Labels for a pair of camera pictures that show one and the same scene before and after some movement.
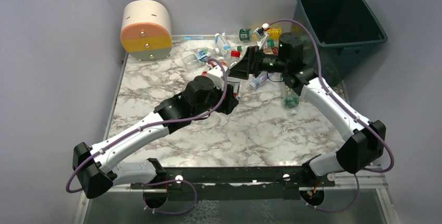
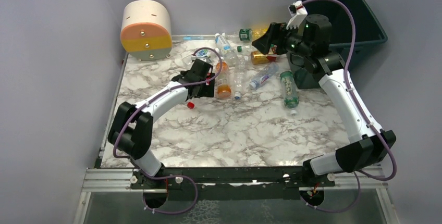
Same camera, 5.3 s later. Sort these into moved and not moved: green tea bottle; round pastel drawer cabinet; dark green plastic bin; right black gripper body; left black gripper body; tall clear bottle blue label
Moved: right black gripper body; left black gripper body
Not moved: dark green plastic bin; round pastel drawer cabinet; green tea bottle; tall clear bottle blue label
